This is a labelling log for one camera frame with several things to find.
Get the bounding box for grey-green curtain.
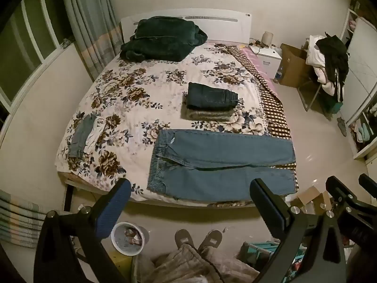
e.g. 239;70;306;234
59;0;124;81

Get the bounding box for person's beige fleece robe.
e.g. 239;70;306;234
134;243;260;283

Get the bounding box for teal plastic crate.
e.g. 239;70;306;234
238;241;307;283

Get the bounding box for pink bed sheet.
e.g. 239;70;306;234
242;49;279;95

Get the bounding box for grey slipper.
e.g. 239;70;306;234
198;229;223;254
175;229;196;250

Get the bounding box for dark green bag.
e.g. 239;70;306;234
330;94;344;114

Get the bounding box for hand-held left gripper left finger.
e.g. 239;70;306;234
34;178;132;283

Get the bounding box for small grey denim shorts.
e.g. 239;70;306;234
68;114;97;158

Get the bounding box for large brown cardboard box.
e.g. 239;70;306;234
278;44;310;87

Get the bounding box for folded dark blue jeans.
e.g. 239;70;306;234
184;82;239;110

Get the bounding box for white nightstand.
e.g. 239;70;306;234
249;46;283;80

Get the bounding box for white wardrobe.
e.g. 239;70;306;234
339;1;377;160

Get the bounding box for folded grey-green fleece garment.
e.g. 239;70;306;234
185;108;236;122

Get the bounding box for metal frame chair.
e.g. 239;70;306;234
297;77;327;112

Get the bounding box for floral bed blanket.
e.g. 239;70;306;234
56;43;295;207

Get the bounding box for light blue jeans pants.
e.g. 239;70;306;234
146;129;296;202

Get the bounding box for dark green plush blanket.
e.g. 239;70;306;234
120;16;208;62

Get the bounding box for yellow box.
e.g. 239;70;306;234
104;248;133;280

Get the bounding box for white trash bin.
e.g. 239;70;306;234
110;222;148;255

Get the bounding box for small white garment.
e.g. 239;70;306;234
84;117;106;151

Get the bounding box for small open cardboard box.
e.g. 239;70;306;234
290;186;333;216

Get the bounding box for window with white frame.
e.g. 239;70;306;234
0;0;74;112

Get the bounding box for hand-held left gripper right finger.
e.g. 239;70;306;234
249;178;346;283

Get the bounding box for white bed headboard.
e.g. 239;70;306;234
121;8;251;45

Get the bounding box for striped folded cloth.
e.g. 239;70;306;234
0;190;48;248

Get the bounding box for black garment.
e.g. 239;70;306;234
316;32;349;102

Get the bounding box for brown checkered bed sheet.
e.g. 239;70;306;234
228;47;299;198

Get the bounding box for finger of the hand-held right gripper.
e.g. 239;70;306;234
358;173;377;196
325;176;359;211

